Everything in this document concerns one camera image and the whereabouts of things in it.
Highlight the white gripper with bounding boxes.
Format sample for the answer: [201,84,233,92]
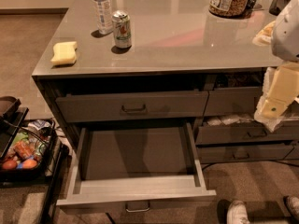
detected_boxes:
[261,62,299,119]

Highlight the plastic bags in drawer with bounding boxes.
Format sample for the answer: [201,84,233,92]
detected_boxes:
[206,114,254,126]

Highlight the white shoe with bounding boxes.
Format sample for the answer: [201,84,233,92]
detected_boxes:
[285,196,299,221]
[226,201,250,224]

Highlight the clear plastic water bottle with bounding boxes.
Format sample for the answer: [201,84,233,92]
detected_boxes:
[93,0,113,35]

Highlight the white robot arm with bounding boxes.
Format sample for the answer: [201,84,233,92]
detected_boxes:
[262,0,299,119]

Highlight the black cart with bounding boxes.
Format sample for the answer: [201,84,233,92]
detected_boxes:
[0,96,69,224]

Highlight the grey kitchen counter cabinet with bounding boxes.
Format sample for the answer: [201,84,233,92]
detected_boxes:
[33,0,298,160]

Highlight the white shoe left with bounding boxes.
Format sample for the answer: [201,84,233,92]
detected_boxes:
[226,201,250,224]

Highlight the silver green soda can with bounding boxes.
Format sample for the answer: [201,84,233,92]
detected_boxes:
[112,10,132,49]

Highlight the white shoe right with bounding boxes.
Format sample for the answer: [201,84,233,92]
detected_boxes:
[285,196,299,221]

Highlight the grey drawer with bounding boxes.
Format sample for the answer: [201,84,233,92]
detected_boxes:
[197,143,293,164]
[56,90,208,122]
[57,123,216,214]
[205,87,262,117]
[195,121,299,145]

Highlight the yellow sponge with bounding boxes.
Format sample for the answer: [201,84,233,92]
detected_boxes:
[50,41,78,65]

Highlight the black basket of snacks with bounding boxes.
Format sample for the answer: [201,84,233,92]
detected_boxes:
[0,119,56,182]

